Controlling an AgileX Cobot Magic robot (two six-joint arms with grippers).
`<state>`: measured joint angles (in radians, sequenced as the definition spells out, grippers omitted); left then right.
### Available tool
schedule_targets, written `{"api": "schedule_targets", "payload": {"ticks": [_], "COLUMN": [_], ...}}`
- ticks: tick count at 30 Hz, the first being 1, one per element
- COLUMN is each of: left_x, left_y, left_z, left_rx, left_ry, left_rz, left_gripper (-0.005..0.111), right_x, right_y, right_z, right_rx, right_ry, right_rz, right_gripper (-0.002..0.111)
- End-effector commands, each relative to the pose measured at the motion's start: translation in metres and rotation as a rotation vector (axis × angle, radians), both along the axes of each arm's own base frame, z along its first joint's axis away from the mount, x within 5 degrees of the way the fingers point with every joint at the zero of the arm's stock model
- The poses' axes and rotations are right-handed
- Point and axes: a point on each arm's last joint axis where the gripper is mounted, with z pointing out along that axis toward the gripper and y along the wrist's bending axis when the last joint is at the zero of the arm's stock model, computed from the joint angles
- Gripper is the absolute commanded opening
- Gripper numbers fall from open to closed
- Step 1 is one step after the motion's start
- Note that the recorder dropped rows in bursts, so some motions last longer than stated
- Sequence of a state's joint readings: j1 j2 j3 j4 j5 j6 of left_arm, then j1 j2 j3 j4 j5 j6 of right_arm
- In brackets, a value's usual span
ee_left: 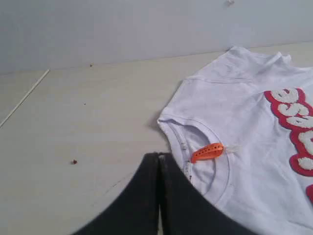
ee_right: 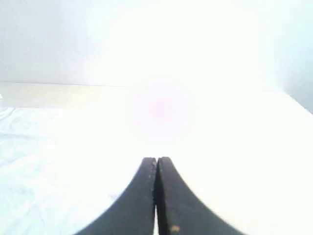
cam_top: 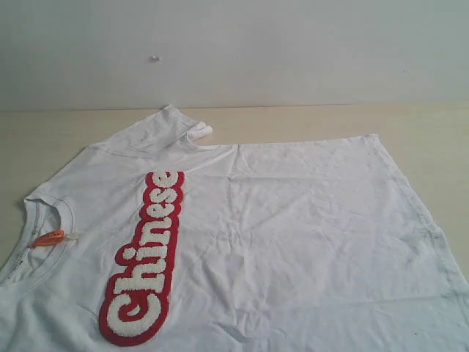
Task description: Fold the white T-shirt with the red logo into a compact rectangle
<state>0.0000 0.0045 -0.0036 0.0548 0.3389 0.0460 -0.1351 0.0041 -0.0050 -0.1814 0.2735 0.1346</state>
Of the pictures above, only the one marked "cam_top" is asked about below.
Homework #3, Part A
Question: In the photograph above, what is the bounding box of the white t-shirt red lettering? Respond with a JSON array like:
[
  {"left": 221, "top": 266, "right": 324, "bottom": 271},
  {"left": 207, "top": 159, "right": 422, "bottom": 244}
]
[{"left": 1, "top": 106, "right": 468, "bottom": 351}]

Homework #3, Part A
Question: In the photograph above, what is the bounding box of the orange neck label tag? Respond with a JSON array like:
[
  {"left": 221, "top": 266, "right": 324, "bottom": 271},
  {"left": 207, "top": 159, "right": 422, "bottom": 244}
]
[{"left": 30, "top": 230, "right": 65, "bottom": 249}]

